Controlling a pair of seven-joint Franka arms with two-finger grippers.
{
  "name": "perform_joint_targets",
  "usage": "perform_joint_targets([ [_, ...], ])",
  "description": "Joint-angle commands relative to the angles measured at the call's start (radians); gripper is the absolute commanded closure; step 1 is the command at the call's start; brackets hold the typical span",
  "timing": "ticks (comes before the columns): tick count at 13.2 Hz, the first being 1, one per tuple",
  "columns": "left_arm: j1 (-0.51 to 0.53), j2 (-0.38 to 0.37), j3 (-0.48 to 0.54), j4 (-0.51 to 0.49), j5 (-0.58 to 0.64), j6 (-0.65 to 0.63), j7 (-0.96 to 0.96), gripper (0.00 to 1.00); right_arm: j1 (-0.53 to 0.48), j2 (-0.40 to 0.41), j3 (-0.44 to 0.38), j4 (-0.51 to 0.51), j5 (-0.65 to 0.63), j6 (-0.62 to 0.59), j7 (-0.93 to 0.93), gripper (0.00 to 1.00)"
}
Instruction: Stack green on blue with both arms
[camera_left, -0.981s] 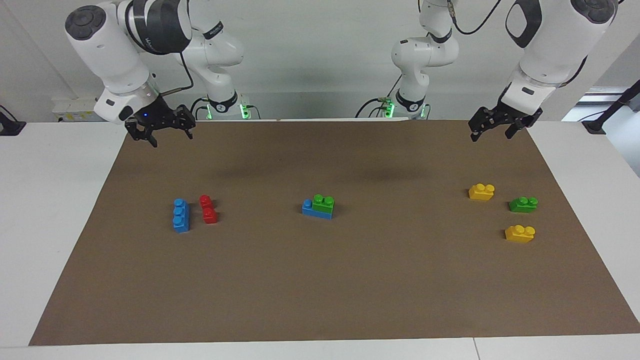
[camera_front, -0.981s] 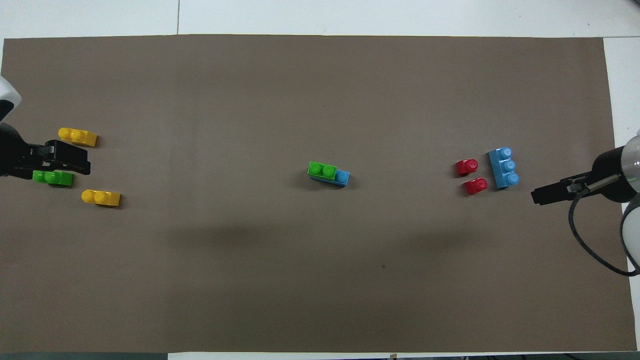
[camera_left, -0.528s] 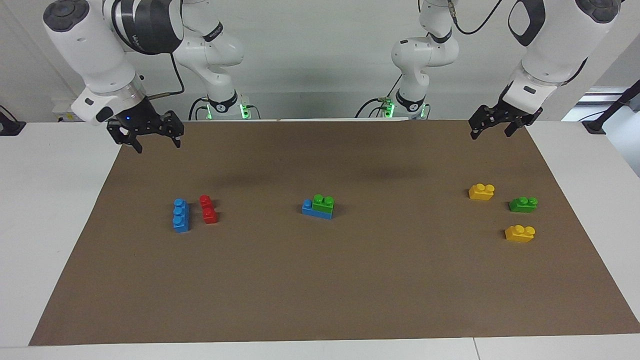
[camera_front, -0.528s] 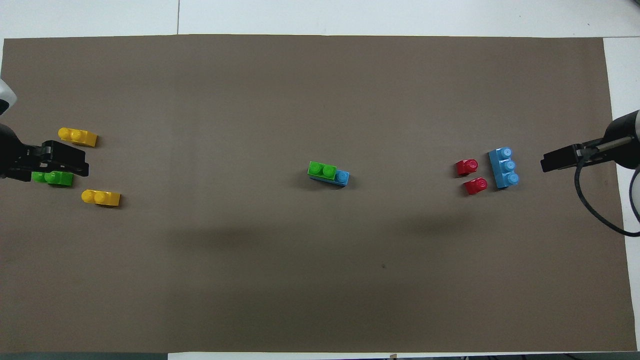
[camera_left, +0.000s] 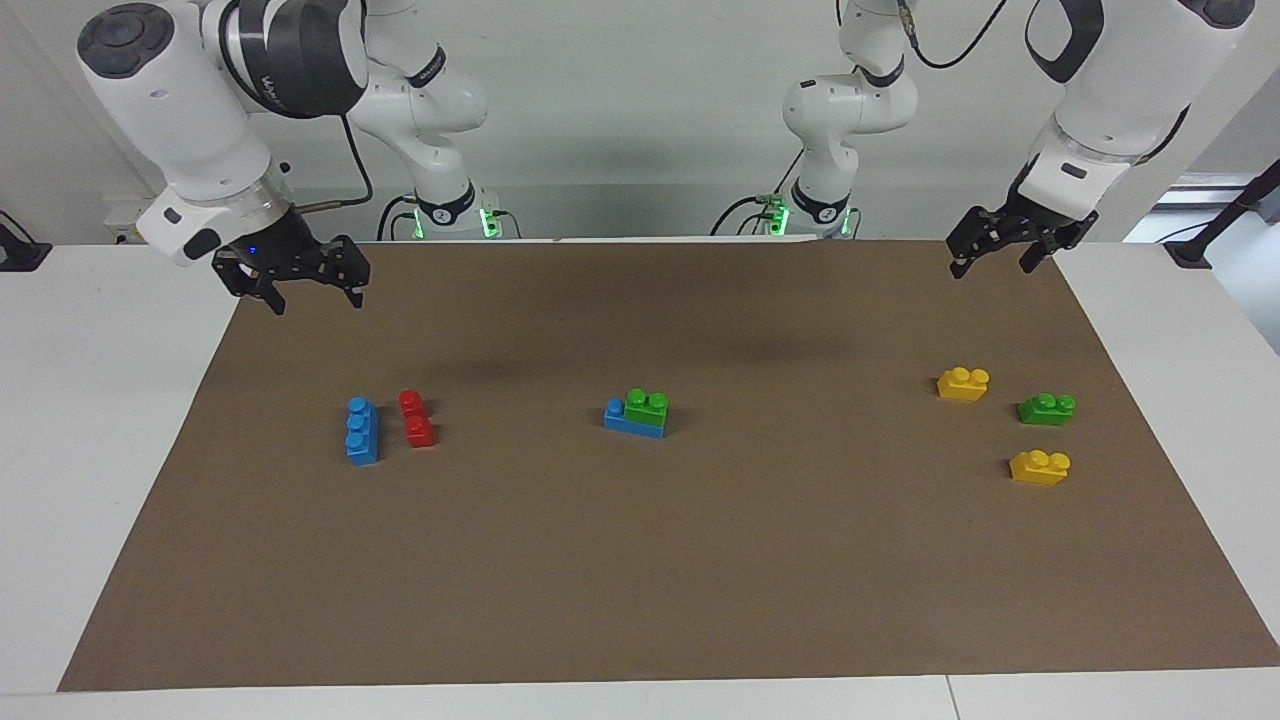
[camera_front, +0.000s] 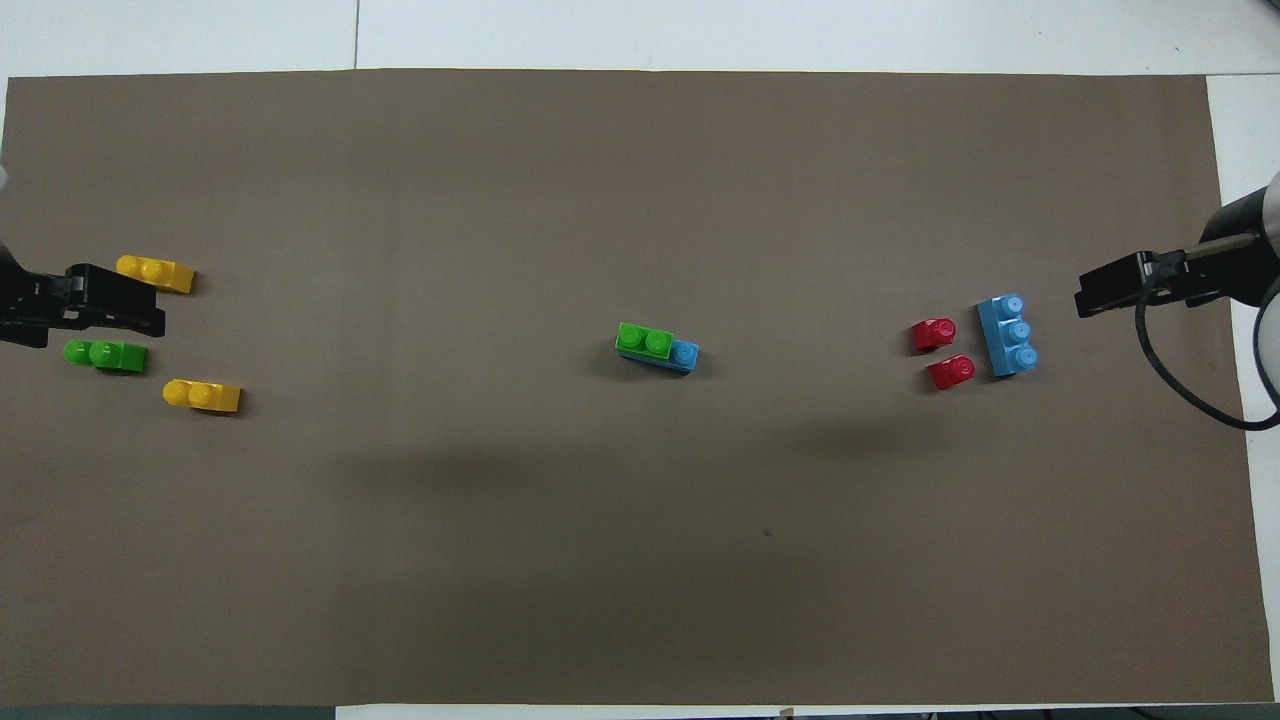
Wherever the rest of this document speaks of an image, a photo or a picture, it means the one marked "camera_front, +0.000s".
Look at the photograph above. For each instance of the brown table mat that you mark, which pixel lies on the brown table mat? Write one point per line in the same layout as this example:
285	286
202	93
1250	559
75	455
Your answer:
620	520

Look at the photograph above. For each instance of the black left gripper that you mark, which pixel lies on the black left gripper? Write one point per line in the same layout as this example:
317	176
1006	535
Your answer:
8	290

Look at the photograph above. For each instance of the red single-stud toy brick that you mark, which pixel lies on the red single-stud toy brick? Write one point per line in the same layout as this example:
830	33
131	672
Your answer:
934	334
950	372

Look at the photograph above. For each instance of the blue three-stud toy brick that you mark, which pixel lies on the blue three-stud toy brick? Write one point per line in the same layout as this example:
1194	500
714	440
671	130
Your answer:
1005	337
685	356

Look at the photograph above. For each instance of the green two-stud toy brick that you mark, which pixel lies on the green two-stud toy brick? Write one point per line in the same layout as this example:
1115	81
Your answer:
643	340
105	355

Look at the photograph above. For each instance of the yellow two-stud toy brick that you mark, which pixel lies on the yellow two-stud toy brick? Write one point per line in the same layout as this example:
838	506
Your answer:
205	397
158	273

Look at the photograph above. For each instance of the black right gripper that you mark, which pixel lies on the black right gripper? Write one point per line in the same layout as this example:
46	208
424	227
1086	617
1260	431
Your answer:
1235	270

